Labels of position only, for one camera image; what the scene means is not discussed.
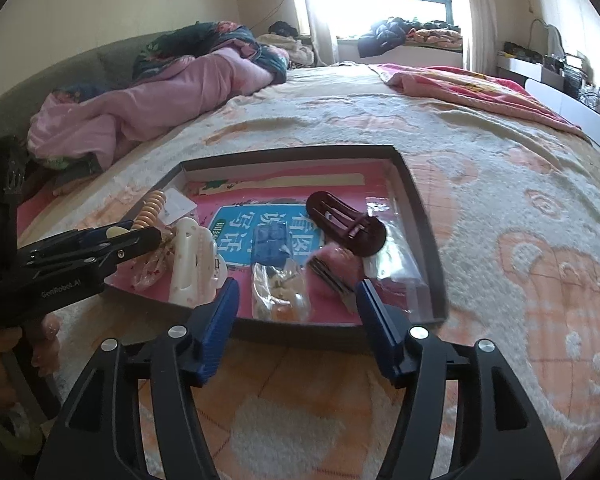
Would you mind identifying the bagged pearl hair accessories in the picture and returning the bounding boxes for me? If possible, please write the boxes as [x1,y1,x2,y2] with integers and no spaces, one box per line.
[250,259,312,322]

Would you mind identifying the white curtain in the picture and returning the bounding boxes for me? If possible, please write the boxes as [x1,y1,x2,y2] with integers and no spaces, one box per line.
[455,0,499,72]

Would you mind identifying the white earring card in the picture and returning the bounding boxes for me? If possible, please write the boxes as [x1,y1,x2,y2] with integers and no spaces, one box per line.
[162,192,197,226]

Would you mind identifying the empty clear plastic bag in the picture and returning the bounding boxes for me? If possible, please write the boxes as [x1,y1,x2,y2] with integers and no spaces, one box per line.
[365,230,431,307]

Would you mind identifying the colourful folded clothes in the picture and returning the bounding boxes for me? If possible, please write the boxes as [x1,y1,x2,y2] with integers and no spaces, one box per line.
[407,27,464,47]

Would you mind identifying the pink speckled scrunchie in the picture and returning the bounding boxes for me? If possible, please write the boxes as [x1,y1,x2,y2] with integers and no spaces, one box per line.
[130,230,182,292]

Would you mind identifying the clear bag with blue item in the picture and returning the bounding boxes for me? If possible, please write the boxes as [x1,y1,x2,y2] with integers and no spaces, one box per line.
[247,220,296,266]

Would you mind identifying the cream and black clothes pile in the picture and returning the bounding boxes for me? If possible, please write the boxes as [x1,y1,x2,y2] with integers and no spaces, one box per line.
[255,20,316,69]

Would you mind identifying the pink quilt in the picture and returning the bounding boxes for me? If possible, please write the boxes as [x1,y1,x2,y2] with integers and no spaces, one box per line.
[27,42,291,171]

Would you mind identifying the person's left hand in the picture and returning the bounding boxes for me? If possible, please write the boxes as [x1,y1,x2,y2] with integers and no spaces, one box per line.
[0,310,63,411]

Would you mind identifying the dark shallow cardboard box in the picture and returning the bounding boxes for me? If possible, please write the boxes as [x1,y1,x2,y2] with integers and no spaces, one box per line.
[102,144,449,356]

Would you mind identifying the dark jacket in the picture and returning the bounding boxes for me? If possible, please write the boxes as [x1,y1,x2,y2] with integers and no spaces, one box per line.
[357,17,409,59]

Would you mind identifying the grey padded headboard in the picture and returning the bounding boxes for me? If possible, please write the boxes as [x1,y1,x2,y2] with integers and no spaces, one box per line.
[0,30,181,132]

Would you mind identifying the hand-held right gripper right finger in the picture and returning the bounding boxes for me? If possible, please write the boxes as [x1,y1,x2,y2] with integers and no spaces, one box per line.
[355,279,563,480]

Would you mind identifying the pink clip with black hairpins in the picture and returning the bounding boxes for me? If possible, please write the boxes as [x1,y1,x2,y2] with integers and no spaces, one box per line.
[305,242,367,307]

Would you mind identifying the white cabinet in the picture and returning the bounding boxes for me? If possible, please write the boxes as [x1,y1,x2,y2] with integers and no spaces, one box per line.
[495,52,600,164]

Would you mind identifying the white window seat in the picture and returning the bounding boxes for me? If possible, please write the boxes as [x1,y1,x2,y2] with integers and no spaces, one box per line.
[337,37,464,69]

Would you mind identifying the white arched mirror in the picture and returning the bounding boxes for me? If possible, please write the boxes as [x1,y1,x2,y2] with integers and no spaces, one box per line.
[530,17,562,57]

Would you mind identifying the white hair claw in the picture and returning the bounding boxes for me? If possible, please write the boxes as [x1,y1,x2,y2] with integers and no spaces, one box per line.
[169,217,229,307]

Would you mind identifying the dark floral quilt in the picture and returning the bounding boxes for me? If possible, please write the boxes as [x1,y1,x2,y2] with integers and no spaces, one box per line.
[132,21,290,84]

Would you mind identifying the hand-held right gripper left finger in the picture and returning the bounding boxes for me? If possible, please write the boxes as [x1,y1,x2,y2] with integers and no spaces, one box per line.
[40,277,241,480]

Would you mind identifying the tan spiral hair tie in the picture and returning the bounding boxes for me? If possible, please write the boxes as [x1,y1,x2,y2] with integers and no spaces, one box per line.
[105,189,170,241]

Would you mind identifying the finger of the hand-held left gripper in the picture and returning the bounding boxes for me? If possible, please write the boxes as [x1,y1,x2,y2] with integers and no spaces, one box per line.
[80,225,162,251]
[85,241,157,271]

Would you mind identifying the pink printed blanket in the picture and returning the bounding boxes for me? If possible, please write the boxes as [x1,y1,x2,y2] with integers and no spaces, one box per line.
[370,62,588,137]

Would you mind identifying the brown oval hair clip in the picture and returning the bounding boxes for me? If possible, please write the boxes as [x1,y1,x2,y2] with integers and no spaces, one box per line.
[306,191,387,257]

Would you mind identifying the pink book with blue label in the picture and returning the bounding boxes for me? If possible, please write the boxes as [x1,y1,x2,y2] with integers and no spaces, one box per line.
[105,157,431,322]

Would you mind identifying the sheer curtain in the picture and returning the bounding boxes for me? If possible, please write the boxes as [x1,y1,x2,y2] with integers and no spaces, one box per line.
[300,0,339,67]

